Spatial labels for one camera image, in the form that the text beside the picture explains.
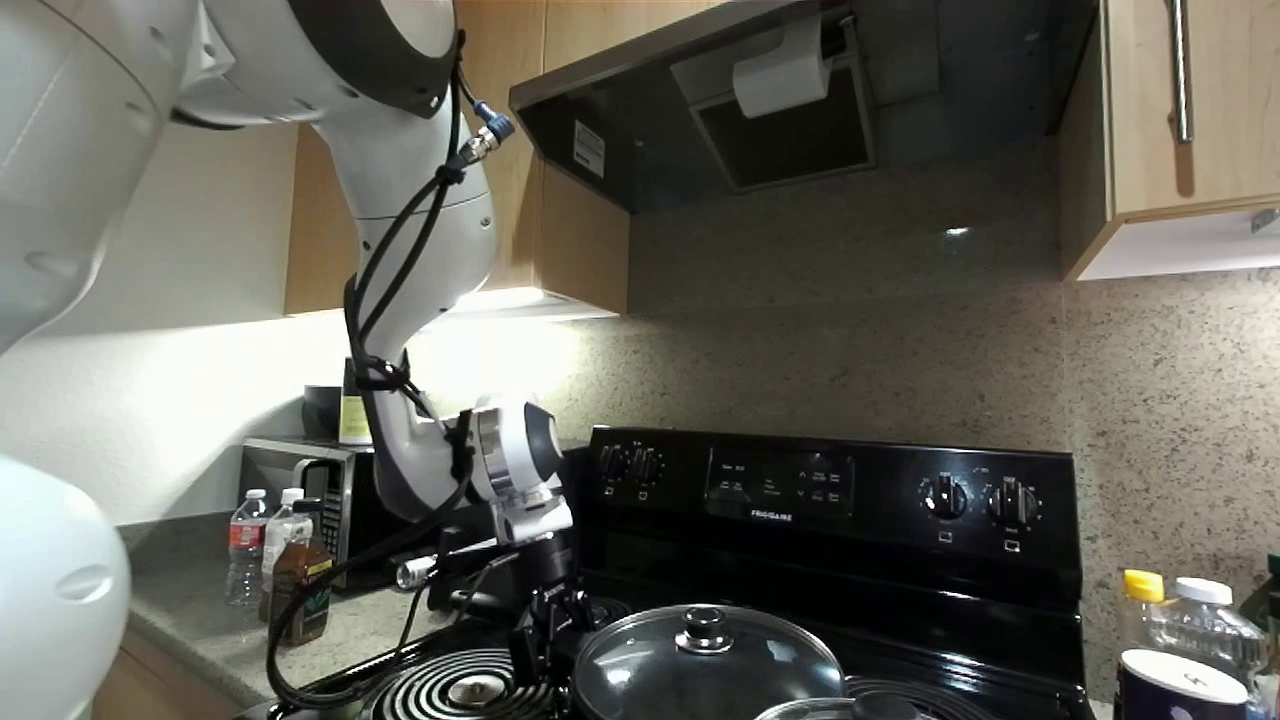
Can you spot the white cap clear bottle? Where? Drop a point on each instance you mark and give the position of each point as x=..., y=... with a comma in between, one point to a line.
x=1206, y=625

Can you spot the small silver can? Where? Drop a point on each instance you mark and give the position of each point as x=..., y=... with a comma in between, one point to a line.
x=413, y=572

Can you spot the green white can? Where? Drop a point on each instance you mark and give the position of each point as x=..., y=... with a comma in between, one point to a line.
x=353, y=421

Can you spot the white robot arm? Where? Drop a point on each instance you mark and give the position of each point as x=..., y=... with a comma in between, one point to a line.
x=83, y=163

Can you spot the amber glass bottle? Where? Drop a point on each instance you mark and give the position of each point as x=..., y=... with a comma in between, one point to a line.
x=307, y=607

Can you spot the yellow cap bottle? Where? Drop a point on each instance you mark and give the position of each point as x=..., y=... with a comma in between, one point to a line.
x=1142, y=607

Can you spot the black countertop appliance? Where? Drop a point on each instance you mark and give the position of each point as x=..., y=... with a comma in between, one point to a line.
x=460, y=542

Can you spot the black silver microwave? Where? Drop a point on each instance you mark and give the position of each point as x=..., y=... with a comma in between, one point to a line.
x=273, y=467

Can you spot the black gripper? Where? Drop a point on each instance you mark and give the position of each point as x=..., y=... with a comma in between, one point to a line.
x=550, y=584

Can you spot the wooden wall cabinet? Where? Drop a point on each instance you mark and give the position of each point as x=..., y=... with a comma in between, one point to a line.
x=563, y=212

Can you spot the black stove knob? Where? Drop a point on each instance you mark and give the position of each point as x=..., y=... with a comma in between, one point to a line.
x=1013, y=505
x=651, y=467
x=947, y=497
x=616, y=468

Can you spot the dark container white lid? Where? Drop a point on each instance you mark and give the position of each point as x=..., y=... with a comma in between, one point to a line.
x=1182, y=687

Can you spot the dark glass bottle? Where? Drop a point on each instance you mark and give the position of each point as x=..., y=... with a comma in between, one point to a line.
x=1264, y=614

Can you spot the black electric stove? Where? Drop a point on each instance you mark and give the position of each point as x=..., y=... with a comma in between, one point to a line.
x=825, y=572

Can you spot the white paper roll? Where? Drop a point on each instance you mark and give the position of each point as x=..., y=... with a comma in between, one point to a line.
x=783, y=75

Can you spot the dark range hood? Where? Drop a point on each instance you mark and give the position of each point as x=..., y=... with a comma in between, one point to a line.
x=640, y=122

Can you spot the coil stove burner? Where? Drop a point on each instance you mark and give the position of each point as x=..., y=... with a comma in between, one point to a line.
x=441, y=694

